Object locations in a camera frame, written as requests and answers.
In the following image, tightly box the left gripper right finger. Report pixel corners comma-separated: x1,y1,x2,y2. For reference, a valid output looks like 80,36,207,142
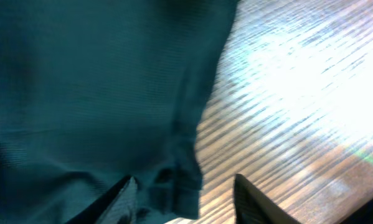
233,174,300,224

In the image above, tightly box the black polo shirt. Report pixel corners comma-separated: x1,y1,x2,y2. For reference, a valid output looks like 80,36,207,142
0,0,237,223

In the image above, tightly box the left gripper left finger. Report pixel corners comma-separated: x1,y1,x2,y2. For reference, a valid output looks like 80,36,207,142
66,176,138,224

